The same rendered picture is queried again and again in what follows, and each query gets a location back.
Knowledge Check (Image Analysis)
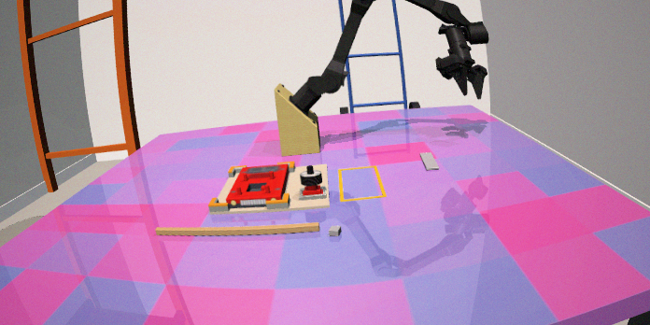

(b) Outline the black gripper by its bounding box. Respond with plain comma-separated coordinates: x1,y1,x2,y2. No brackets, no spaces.
440,41,488,99

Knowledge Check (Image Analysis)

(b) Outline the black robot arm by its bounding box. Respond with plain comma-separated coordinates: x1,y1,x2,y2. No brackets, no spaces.
290,0,489,116

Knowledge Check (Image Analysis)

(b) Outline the long tan flat bar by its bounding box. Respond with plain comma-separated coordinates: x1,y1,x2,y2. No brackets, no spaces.
155,222,319,236

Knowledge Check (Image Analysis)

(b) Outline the black tyre with grey wheel rim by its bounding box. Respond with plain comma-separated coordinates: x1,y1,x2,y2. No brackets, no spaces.
300,170,322,186

